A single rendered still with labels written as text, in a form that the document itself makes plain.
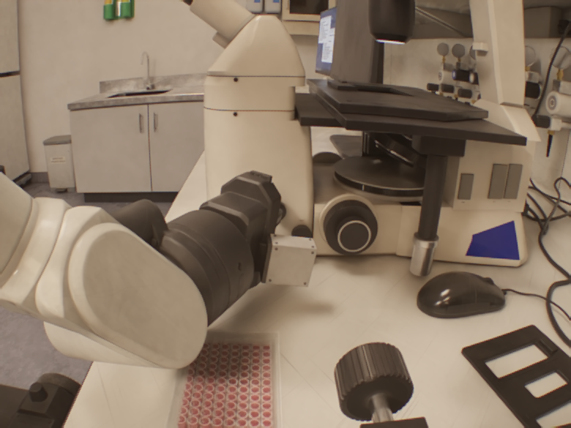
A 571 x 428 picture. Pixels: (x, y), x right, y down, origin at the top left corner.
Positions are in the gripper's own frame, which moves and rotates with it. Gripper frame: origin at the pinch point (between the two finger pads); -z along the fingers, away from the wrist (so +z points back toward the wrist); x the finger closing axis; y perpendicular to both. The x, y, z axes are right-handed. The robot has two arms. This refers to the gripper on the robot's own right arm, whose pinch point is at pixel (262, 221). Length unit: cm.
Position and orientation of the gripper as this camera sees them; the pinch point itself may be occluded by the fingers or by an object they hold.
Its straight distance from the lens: 46.4
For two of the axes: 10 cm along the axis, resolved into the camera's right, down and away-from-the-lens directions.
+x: 1.8, -9.1, -3.7
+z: -4.0, 2.8, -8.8
